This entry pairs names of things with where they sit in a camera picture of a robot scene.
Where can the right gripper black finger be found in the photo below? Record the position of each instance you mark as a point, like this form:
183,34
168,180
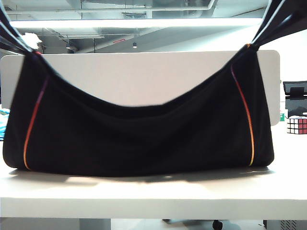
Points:
290,27
278,14

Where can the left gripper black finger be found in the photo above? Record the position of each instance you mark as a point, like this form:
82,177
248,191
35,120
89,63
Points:
10,27
8,42

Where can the black basketball jersey number 35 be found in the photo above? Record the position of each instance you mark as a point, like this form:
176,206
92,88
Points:
144,139

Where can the ceiling spot lamp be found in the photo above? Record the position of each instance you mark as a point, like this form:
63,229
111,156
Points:
68,46
134,45

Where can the blue white plastic bag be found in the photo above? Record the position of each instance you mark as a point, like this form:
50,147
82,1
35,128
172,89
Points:
3,119

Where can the black office chair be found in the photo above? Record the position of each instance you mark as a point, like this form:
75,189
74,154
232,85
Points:
296,105

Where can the green small box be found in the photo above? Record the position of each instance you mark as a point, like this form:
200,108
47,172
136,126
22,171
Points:
283,117

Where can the rubik's cube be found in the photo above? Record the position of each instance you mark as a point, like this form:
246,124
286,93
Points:
297,125

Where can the red ceiling sign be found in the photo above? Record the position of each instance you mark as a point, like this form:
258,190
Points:
120,41

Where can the long ceiling light strip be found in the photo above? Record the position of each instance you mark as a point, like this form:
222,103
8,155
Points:
132,22

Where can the beige fabric desk divider panel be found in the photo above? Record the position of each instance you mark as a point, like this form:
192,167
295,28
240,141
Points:
144,76

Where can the grey cabinet under table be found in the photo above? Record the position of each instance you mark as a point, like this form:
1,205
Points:
285,225

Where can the black chair base with wheel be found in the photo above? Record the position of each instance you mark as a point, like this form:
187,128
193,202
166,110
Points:
217,224

